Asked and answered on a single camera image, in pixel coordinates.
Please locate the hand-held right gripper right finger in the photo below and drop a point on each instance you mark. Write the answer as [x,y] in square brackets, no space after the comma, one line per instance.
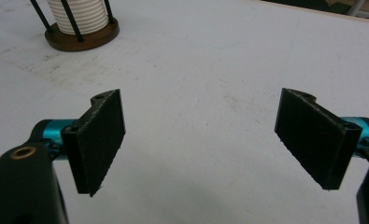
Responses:
[313,140]

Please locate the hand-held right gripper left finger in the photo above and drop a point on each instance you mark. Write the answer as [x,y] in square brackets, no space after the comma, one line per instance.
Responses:
[95,140]

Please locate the wooden cup holder black rods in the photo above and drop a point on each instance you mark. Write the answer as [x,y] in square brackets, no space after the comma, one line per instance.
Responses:
[79,43]

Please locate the stack of nested cups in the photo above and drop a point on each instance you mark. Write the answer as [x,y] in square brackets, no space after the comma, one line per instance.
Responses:
[88,15]

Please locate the white foam mat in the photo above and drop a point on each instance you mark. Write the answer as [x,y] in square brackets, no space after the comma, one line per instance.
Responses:
[197,77]

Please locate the metal stand leg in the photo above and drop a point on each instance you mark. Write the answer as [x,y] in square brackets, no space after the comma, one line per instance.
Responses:
[356,6]

